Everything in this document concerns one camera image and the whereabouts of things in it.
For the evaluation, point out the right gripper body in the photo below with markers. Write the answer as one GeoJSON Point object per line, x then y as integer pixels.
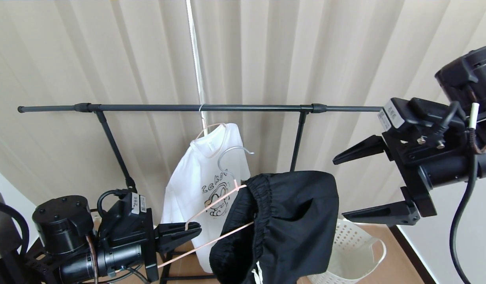
{"type": "Point", "coordinates": [444, 171]}

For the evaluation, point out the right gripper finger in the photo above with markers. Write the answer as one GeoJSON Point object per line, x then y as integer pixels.
{"type": "Point", "coordinates": [389, 213]}
{"type": "Point", "coordinates": [365, 150]}

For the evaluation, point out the black clothes rack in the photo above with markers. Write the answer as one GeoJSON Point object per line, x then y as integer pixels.
{"type": "Point", "coordinates": [246, 107]}

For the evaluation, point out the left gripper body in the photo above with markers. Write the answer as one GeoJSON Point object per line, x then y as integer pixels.
{"type": "Point", "coordinates": [116, 260]}

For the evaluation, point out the white printed t-shirt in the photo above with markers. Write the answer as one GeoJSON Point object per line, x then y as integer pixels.
{"type": "Point", "coordinates": [187, 189]}

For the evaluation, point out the black shorts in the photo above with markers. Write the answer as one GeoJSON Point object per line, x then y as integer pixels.
{"type": "Point", "coordinates": [290, 221]}

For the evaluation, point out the white laundry basket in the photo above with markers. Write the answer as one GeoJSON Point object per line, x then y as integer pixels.
{"type": "Point", "coordinates": [357, 252]}

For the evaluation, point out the pink clothes hanger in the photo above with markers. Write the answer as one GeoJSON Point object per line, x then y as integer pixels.
{"type": "Point", "coordinates": [195, 249]}
{"type": "Point", "coordinates": [215, 125]}

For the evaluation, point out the beige curtain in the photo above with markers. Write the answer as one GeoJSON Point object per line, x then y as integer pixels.
{"type": "Point", "coordinates": [108, 59]}

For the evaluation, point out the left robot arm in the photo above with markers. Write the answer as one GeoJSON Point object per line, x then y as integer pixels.
{"type": "Point", "coordinates": [63, 221]}

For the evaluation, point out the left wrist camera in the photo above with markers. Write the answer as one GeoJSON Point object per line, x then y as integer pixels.
{"type": "Point", "coordinates": [124, 221]}

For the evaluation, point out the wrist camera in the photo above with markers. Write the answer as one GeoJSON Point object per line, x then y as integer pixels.
{"type": "Point", "coordinates": [412, 116]}
{"type": "Point", "coordinates": [124, 221]}

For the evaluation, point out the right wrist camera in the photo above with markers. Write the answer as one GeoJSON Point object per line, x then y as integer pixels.
{"type": "Point", "coordinates": [412, 116]}

